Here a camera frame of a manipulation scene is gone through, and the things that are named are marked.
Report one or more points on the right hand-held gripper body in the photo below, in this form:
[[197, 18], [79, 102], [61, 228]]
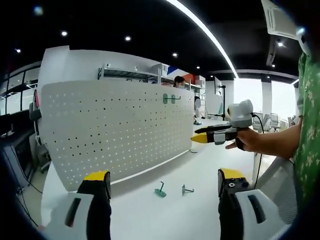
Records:
[[240, 117]]

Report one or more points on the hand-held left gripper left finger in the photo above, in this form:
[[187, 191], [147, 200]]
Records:
[[95, 207]]

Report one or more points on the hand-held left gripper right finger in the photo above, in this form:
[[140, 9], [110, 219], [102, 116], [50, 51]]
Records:
[[232, 212]]

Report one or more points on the white perforated mounting plate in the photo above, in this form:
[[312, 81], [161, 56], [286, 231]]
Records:
[[112, 130]]

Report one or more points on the person's right hand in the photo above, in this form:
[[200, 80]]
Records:
[[250, 140]]

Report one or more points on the black tripod stand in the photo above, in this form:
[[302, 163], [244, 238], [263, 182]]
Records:
[[224, 102]]

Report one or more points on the white screen on stand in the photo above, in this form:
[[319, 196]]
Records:
[[217, 85]]

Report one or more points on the white shelving with boxes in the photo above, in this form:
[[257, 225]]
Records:
[[197, 85]]

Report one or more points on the white mesh office chair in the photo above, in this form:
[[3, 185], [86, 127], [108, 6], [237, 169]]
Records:
[[282, 190]]

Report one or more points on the person's green patterned shirt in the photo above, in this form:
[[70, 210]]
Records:
[[308, 125]]

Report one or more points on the white plastic crate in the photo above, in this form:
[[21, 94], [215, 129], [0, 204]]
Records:
[[160, 68]]

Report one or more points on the long ceiling light strip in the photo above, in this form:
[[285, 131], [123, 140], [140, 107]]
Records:
[[215, 40]]

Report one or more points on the white ceiling air conditioner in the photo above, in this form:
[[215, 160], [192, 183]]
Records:
[[280, 20]]

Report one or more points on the round ceiling spotlights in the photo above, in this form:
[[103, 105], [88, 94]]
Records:
[[127, 38]]

